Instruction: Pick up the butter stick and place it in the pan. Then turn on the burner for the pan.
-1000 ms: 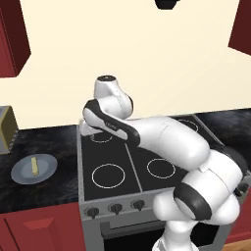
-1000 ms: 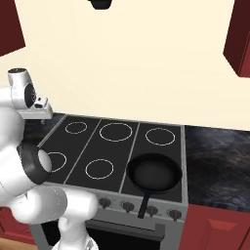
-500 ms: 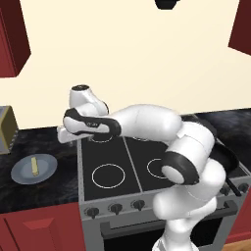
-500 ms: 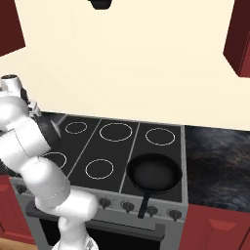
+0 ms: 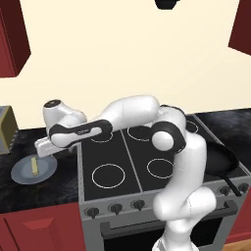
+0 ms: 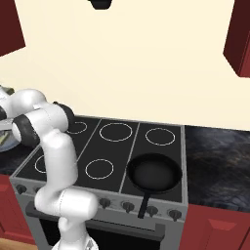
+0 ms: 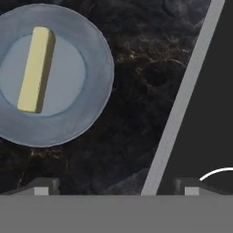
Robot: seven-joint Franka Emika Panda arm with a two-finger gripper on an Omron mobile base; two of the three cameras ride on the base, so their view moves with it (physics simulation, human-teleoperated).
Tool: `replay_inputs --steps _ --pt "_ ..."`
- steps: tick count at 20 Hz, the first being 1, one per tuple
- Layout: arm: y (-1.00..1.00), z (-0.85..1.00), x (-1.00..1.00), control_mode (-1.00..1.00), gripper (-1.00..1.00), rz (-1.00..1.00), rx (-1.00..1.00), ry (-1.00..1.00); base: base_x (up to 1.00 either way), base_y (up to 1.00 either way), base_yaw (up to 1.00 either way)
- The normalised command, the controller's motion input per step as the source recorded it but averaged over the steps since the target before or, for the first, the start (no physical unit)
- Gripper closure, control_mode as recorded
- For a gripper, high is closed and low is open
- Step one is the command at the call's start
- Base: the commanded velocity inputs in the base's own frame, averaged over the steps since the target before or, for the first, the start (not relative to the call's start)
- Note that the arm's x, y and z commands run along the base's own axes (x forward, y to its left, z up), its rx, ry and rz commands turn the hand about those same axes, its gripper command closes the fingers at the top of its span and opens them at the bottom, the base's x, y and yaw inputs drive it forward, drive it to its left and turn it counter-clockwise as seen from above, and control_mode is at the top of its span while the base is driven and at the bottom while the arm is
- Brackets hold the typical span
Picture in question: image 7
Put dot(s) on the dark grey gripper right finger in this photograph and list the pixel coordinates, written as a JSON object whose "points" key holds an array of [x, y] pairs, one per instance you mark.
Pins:
{"points": [[186, 184]]}

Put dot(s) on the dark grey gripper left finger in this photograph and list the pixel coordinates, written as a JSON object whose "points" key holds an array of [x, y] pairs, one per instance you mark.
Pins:
{"points": [[45, 184]]}

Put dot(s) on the pale yellow butter stick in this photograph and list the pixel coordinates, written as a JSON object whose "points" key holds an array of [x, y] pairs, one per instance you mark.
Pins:
{"points": [[35, 70]]}

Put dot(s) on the blue-grey round plate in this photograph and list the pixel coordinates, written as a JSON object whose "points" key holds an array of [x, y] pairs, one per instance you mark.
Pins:
{"points": [[91, 75]]}

